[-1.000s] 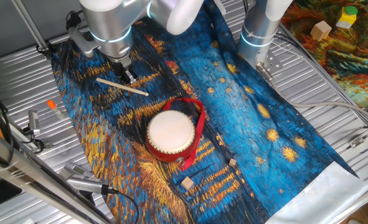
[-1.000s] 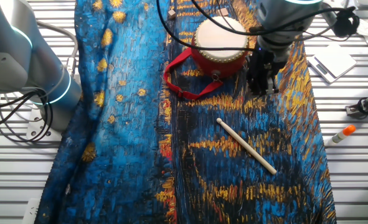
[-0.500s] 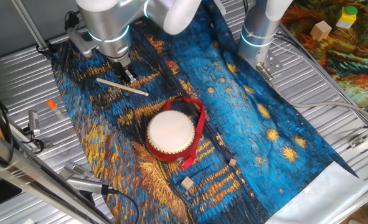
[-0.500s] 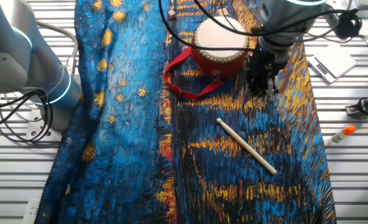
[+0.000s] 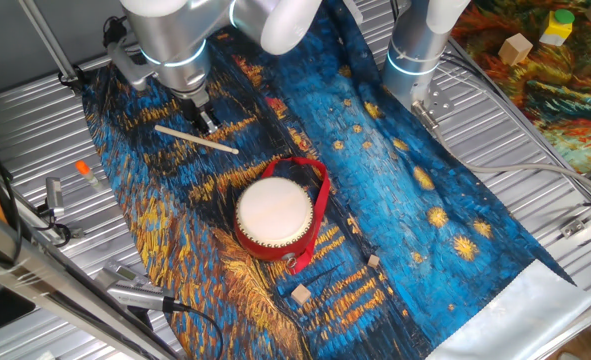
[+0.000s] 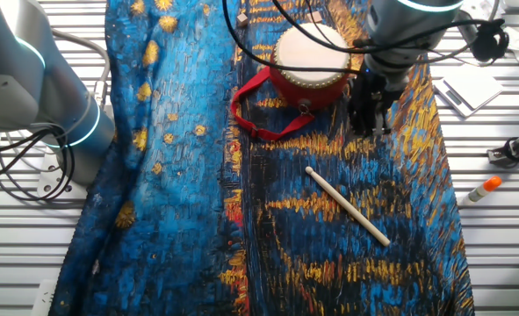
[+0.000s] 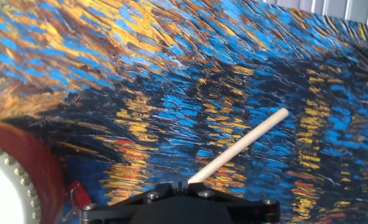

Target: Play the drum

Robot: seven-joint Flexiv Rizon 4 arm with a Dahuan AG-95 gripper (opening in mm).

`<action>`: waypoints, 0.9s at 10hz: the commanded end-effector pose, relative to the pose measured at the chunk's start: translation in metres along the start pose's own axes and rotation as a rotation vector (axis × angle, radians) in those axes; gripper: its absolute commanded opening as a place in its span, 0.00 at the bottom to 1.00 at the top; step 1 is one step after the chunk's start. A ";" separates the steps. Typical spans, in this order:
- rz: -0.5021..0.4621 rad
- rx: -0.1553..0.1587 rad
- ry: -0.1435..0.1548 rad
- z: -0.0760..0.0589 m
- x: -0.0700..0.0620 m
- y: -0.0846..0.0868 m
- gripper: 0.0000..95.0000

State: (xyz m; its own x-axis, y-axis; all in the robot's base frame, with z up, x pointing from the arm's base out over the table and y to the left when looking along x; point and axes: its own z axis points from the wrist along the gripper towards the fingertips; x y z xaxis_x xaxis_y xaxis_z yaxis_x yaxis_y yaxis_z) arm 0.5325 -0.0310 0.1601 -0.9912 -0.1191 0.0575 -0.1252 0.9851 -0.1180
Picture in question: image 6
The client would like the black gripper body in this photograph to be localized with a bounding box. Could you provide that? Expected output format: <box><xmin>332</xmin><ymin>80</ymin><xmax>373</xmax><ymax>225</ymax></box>
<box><xmin>349</xmin><ymin>69</ymin><xmax>394</xmax><ymax>104</ymax></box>

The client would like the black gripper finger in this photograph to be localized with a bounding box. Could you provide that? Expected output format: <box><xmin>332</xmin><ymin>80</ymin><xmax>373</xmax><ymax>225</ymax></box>
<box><xmin>350</xmin><ymin>99</ymin><xmax>372</xmax><ymax>135</ymax></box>
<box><xmin>371</xmin><ymin>101</ymin><xmax>392</xmax><ymax>136</ymax></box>

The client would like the pale wooden drumstick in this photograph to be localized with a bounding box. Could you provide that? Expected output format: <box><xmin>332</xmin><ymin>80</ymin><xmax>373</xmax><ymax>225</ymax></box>
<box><xmin>304</xmin><ymin>165</ymin><xmax>392</xmax><ymax>248</ymax></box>

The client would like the red drum with white skin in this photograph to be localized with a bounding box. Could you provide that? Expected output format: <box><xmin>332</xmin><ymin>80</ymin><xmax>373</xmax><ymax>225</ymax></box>
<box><xmin>269</xmin><ymin>22</ymin><xmax>352</xmax><ymax>111</ymax></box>

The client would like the white digital scale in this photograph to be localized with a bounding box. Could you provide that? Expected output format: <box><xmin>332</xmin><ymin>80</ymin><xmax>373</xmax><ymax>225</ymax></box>
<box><xmin>432</xmin><ymin>61</ymin><xmax>505</xmax><ymax>119</ymax></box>

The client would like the glue stick with orange cap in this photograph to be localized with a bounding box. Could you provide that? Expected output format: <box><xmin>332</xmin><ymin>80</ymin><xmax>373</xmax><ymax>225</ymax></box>
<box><xmin>458</xmin><ymin>175</ymin><xmax>504</xmax><ymax>207</ymax></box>

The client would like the blue starry night painted cloth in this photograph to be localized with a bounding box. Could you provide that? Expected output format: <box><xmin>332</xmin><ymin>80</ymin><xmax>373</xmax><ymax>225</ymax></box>
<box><xmin>47</xmin><ymin>0</ymin><xmax>476</xmax><ymax>316</ymax></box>

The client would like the white power strip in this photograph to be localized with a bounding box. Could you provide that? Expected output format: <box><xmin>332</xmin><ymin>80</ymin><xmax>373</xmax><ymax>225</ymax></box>
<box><xmin>30</xmin><ymin>279</ymin><xmax>58</xmax><ymax>316</ymax></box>

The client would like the black camera cable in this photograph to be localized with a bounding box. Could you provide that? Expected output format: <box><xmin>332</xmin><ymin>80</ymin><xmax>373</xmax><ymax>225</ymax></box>
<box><xmin>271</xmin><ymin>0</ymin><xmax>504</xmax><ymax>52</ymax></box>

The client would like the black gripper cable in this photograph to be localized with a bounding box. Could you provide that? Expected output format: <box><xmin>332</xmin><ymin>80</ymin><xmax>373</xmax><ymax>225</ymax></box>
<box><xmin>221</xmin><ymin>0</ymin><xmax>362</xmax><ymax>75</ymax></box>

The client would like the red drum strap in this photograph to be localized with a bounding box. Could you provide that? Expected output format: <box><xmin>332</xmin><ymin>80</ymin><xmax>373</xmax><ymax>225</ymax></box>
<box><xmin>230</xmin><ymin>64</ymin><xmax>316</xmax><ymax>142</ymax></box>

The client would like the metal bracket clamp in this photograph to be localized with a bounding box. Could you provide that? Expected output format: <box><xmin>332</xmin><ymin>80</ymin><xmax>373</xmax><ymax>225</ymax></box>
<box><xmin>487</xmin><ymin>133</ymin><xmax>519</xmax><ymax>168</ymax></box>

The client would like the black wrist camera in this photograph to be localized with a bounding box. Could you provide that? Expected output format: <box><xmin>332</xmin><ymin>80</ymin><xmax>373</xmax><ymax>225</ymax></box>
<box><xmin>469</xmin><ymin>18</ymin><xmax>510</xmax><ymax>63</ymax></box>

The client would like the black looped cable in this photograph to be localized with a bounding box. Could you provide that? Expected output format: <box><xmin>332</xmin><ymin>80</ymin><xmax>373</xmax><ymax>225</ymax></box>
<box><xmin>502</xmin><ymin>136</ymin><xmax>519</xmax><ymax>163</ymax></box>

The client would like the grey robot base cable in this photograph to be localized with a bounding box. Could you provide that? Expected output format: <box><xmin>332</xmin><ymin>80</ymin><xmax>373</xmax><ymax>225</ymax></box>
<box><xmin>50</xmin><ymin>28</ymin><xmax>112</xmax><ymax>109</ymax></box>

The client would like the black cable bundle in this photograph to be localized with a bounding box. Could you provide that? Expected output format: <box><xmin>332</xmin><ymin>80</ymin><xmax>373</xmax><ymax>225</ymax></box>
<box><xmin>0</xmin><ymin>125</ymin><xmax>76</xmax><ymax>203</ymax></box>

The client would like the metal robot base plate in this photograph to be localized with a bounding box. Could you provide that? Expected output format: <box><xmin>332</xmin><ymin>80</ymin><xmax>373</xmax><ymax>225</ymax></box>
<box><xmin>37</xmin><ymin>151</ymin><xmax>89</xmax><ymax>201</ymax></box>

